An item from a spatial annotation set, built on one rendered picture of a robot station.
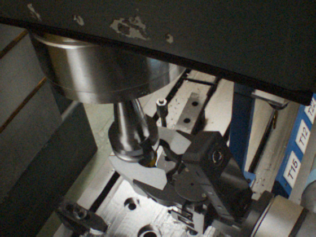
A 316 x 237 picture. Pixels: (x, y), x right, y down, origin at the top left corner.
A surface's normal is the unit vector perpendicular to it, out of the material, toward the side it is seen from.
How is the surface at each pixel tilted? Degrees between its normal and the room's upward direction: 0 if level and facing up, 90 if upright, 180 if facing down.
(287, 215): 4
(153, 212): 0
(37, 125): 90
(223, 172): 61
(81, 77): 90
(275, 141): 0
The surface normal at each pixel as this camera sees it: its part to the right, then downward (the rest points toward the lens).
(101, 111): -0.08, -0.66
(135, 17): -0.47, 0.69
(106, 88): 0.01, 0.75
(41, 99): 0.88, 0.30
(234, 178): 0.68, 0.00
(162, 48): -0.40, 0.89
